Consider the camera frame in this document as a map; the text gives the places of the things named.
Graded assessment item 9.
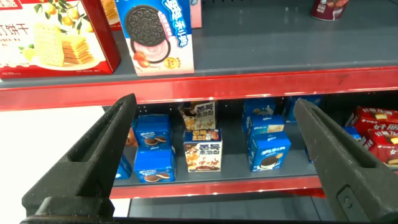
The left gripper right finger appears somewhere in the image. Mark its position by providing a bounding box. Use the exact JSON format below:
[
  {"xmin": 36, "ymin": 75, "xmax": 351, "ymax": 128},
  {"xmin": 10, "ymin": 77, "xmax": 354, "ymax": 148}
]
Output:
[{"xmin": 293, "ymin": 98, "xmax": 398, "ymax": 223}]

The grey and red shop shelf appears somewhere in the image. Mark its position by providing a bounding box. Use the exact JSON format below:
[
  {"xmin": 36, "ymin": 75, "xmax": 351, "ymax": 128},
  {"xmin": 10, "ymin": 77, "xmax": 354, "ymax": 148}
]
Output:
[{"xmin": 0, "ymin": 0, "xmax": 398, "ymax": 222}]

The red pie box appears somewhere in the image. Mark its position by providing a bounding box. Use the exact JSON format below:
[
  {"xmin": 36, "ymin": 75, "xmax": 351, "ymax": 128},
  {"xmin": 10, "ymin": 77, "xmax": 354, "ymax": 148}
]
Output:
[
  {"xmin": 361, "ymin": 128, "xmax": 398, "ymax": 169},
  {"xmin": 346, "ymin": 106, "xmax": 398, "ymax": 135}
]

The small blue cookie box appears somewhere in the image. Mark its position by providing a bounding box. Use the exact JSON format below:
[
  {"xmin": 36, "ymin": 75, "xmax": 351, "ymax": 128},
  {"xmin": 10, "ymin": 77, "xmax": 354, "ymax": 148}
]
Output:
[
  {"xmin": 246, "ymin": 114, "xmax": 285, "ymax": 138},
  {"xmin": 242, "ymin": 98, "xmax": 277, "ymax": 133},
  {"xmin": 341, "ymin": 125, "xmax": 362, "ymax": 141},
  {"xmin": 247, "ymin": 131, "xmax": 292, "ymax": 173},
  {"xmin": 133, "ymin": 114, "xmax": 173, "ymax": 152},
  {"xmin": 114, "ymin": 154, "xmax": 133, "ymax": 180},
  {"xmin": 133, "ymin": 148, "xmax": 177, "ymax": 184}
]

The pink snack box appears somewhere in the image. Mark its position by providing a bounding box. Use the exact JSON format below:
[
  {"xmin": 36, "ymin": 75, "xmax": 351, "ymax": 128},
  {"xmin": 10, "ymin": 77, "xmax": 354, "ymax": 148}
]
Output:
[{"xmin": 189, "ymin": 0, "xmax": 203, "ymax": 29}]

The orange snack pack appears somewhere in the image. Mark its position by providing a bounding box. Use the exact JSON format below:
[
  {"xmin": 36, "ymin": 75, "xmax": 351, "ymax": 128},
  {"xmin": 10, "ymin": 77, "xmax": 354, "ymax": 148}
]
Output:
[{"xmin": 125, "ymin": 126, "xmax": 139, "ymax": 147}]

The white and brown snack box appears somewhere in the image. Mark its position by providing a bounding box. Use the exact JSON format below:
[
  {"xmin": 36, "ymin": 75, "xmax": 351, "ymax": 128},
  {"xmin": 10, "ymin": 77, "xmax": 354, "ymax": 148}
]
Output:
[
  {"xmin": 182, "ymin": 128, "xmax": 224, "ymax": 173},
  {"xmin": 179, "ymin": 100, "xmax": 217, "ymax": 132}
]

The large red cracker box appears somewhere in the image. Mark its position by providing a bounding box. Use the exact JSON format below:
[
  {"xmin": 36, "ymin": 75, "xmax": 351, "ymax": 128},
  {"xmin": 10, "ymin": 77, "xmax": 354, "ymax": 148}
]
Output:
[
  {"xmin": 99, "ymin": 0, "xmax": 123, "ymax": 31},
  {"xmin": 0, "ymin": 0, "xmax": 122, "ymax": 80}
]

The blue and white cookie box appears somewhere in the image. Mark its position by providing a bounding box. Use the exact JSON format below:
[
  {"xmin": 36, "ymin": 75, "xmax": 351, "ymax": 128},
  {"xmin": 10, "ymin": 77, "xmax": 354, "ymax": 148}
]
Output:
[{"xmin": 114, "ymin": 0, "xmax": 195, "ymax": 77}]

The dark red can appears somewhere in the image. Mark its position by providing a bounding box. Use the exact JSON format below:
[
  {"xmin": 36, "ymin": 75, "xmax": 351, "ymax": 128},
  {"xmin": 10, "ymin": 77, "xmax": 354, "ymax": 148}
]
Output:
[{"xmin": 310, "ymin": 0, "xmax": 351, "ymax": 22}]

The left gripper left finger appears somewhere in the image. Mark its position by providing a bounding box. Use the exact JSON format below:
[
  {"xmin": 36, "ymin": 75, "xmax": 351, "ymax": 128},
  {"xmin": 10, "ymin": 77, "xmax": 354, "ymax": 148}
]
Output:
[{"xmin": 21, "ymin": 93, "xmax": 138, "ymax": 218}]

